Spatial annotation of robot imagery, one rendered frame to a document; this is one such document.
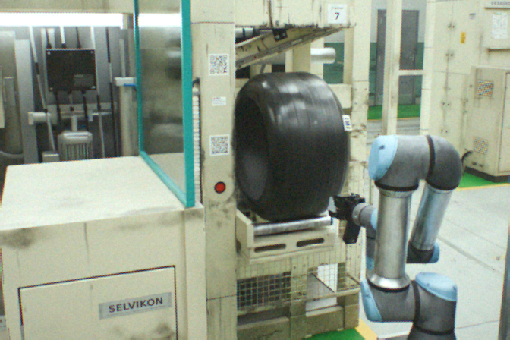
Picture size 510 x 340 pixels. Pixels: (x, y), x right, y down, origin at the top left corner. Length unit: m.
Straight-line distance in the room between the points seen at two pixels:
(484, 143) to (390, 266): 5.26
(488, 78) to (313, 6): 4.44
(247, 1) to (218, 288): 1.13
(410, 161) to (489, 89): 5.25
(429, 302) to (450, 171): 0.38
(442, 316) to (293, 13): 1.35
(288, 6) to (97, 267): 1.53
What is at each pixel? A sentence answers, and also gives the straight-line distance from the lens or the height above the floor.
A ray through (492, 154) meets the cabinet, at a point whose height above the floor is 0.31.
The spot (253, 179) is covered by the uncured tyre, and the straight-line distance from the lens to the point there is 2.45.
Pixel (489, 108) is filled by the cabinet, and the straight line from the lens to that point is 6.71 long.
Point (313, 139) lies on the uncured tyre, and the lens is 1.99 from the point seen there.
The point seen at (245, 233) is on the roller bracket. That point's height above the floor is 0.91.
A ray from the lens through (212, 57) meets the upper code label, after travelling 2.02.
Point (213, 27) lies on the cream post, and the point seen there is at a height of 1.64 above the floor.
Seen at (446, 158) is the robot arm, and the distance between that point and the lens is 1.50.
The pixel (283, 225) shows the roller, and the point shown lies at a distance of 2.16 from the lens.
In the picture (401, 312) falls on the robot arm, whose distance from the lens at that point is 1.65.
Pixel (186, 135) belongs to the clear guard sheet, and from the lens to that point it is 1.14.
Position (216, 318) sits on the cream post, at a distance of 2.29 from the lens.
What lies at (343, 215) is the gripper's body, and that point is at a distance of 1.90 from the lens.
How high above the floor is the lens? 1.62
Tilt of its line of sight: 12 degrees down
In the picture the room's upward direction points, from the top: straight up
